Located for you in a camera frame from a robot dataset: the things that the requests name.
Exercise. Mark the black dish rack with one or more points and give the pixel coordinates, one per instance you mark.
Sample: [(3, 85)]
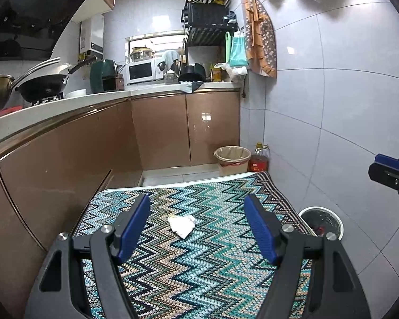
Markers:
[(206, 16)]

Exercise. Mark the teal hanging bag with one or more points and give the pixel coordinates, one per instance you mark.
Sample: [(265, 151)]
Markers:
[(238, 50)]

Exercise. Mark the black wok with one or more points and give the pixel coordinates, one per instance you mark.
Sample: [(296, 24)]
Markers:
[(43, 88)]

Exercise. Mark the beige plastic bucket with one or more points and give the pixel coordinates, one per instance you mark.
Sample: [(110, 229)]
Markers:
[(232, 162)]

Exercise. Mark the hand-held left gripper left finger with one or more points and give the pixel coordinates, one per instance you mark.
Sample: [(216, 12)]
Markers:
[(133, 226)]

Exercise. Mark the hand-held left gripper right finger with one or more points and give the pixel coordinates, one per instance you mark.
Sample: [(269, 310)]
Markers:
[(259, 229)]

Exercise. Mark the orange patterned apron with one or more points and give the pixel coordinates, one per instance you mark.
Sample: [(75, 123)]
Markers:
[(262, 40)]

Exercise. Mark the zigzag patterned mat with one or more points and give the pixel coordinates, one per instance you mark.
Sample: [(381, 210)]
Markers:
[(193, 272)]

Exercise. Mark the black pot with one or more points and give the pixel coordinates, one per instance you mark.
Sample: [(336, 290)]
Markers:
[(193, 73)]

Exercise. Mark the black range hood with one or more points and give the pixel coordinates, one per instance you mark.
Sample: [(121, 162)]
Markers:
[(26, 16)]

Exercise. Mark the brown kitchen base cabinet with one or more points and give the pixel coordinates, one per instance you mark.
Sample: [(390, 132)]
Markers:
[(69, 172)]

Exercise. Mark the white tissue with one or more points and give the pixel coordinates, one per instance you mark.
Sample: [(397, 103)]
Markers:
[(183, 226)]

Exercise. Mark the kitchen window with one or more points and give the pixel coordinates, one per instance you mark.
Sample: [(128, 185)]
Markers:
[(159, 41)]

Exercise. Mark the yellow jar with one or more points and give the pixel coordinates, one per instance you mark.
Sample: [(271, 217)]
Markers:
[(216, 73)]

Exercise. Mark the red cloth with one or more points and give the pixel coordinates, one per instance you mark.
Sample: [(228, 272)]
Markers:
[(6, 110)]

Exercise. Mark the gas stove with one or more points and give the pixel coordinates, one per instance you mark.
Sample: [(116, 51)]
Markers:
[(50, 99)]

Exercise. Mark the steel steamer pot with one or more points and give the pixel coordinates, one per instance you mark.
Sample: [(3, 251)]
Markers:
[(142, 55)]

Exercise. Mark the white microwave oven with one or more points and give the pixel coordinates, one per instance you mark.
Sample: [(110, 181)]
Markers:
[(139, 71)]

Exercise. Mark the white round trash bin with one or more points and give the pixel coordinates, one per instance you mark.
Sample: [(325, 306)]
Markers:
[(319, 217)]

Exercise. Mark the white plastic bag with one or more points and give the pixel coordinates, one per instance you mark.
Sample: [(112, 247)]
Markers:
[(236, 73)]

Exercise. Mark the white bowl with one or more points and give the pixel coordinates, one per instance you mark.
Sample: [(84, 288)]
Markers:
[(76, 93)]

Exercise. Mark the cooking oil bottle red label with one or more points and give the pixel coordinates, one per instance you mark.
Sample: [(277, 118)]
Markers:
[(258, 164)]

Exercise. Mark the light blue towel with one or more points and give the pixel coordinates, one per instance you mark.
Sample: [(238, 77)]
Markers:
[(169, 58)]

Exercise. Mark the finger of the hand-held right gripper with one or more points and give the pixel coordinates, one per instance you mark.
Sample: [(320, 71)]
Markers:
[(387, 160), (382, 174)]

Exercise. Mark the white water heater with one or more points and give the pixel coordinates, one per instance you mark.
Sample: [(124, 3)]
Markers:
[(94, 33)]

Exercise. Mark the blue grey cloth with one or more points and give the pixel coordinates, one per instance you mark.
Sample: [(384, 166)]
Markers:
[(190, 87)]

